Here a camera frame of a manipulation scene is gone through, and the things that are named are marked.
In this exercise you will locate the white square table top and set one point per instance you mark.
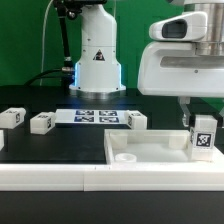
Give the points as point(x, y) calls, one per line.
point(151, 146)

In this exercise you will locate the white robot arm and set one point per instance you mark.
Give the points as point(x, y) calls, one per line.
point(98, 73)

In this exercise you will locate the white marker base plate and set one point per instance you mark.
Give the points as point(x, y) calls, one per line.
point(89, 116)

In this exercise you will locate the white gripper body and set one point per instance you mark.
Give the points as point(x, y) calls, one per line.
point(171, 64)

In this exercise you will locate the white obstacle fence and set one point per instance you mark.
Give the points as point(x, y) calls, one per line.
point(197, 176)

